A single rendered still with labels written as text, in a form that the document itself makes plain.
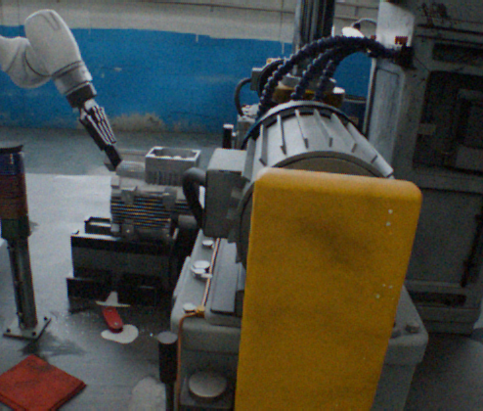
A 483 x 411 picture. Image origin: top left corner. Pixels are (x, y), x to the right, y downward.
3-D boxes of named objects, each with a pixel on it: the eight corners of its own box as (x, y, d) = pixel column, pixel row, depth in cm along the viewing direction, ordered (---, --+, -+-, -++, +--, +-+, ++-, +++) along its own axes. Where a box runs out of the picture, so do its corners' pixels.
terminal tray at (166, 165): (199, 176, 124) (200, 150, 122) (193, 190, 114) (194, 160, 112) (154, 172, 124) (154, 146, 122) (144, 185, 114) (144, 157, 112)
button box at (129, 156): (162, 176, 145) (165, 159, 146) (158, 168, 138) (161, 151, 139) (109, 171, 145) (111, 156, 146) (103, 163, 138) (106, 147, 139)
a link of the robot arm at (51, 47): (92, 55, 116) (70, 70, 125) (63, -2, 111) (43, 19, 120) (57, 69, 109) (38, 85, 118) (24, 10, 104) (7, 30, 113)
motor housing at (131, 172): (198, 225, 133) (202, 159, 127) (188, 254, 116) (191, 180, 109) (129, 217, 134) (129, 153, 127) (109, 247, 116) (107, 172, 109)
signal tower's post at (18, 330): (51, 319, 105) (35, 141, 90) (36, 340, 97) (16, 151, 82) (20, 315, 105) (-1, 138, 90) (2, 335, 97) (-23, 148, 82)
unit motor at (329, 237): (331, 354, 80) (375, 105, 65) (363, 536, 49) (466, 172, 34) (181, 342, 80) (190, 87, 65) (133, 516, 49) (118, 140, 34)
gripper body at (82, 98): (83, 83, 113) (101, 116, 116) (95, 80, 121) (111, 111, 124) (59, 97, 114) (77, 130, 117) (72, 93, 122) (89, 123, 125)
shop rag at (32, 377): (87, 385, 87) (86, 381, 86) (38, 425, 76) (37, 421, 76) (32, 356, 92) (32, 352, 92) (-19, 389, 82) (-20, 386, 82)
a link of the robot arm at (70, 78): (88, 59, 119) (98, 79, 121) (60, 75, 121) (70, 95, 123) (74, 62, 111) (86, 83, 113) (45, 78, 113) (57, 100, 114)
